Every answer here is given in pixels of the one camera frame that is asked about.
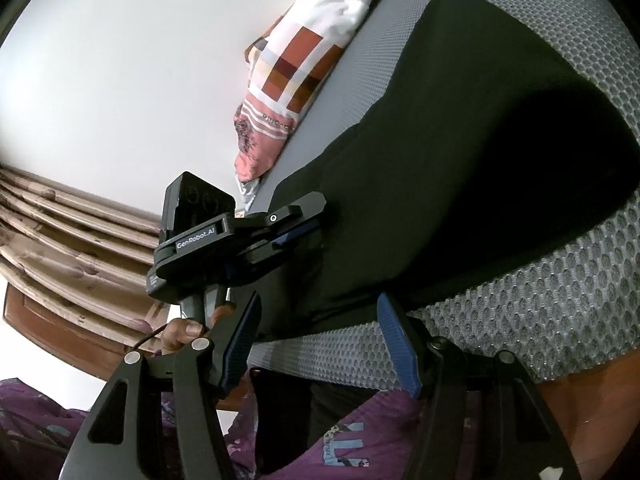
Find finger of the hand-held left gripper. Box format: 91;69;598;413
240;222;323;267
225;191;328;235

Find purple printed clothing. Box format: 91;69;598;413
0;377;501;480

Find thin dark cable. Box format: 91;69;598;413
131;322;171;351

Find dark pants with orange lining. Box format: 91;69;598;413
252;0;640;341

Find grey mesh mattress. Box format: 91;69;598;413
247;0;640;391

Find pink patchwork pillow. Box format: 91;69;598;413
232;0;413;183

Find wooden bed frame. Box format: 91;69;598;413
2;285;640;480

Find person's left hand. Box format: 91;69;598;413
160;305;236;356

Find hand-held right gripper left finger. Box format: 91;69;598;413
62;290;263;480

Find light striped cloth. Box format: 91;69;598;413
235;177;261;211

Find beige curtain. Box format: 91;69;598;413
0;167;171;341

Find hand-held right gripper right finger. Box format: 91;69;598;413
376;292;583;480

